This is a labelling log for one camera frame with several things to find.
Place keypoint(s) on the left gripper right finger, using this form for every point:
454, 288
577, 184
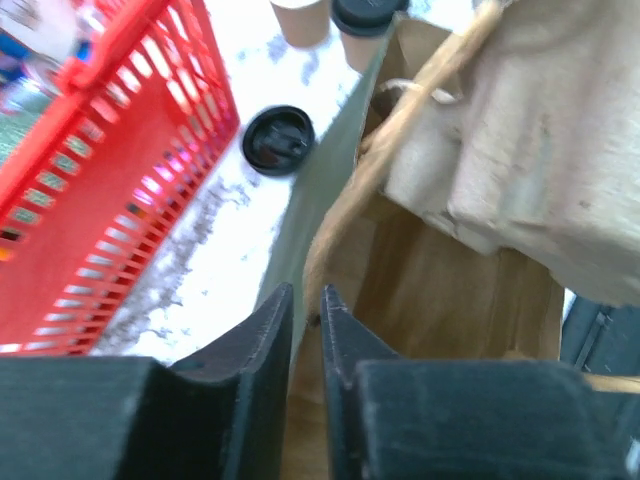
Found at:
394, 418

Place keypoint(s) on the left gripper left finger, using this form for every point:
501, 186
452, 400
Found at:
219, 413

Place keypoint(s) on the green kraft paper bag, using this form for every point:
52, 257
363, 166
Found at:
424, 293

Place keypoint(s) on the red plastic shopping basket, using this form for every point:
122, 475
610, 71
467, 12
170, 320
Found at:
105, 173

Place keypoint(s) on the black cup lid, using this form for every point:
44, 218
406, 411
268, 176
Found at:
365, 18

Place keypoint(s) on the brown pulp cup carrier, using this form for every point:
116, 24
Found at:
539, 152

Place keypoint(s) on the brown paper coffee cup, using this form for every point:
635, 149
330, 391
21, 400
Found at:
359, 49

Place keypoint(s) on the stack of black cup lids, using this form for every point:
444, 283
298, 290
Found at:
278, 140

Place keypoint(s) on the aluminium frame rail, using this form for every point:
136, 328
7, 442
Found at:
601, 339

